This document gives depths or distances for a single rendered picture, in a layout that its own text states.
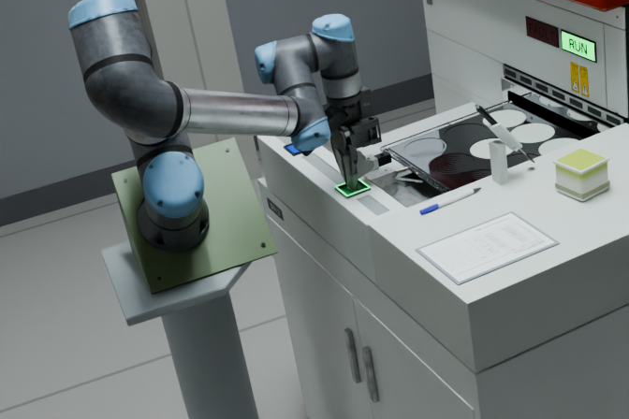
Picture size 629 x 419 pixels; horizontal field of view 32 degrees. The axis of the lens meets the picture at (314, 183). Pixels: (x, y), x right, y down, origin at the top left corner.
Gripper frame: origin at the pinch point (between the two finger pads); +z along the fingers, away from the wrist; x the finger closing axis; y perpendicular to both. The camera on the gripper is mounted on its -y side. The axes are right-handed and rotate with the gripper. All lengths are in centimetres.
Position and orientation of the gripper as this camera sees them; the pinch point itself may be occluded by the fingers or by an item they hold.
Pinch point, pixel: (348, 185)
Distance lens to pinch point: 221.9
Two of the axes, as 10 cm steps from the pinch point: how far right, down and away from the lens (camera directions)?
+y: 8.9, -3.3, 3.2
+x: -4.3, -3.5, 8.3
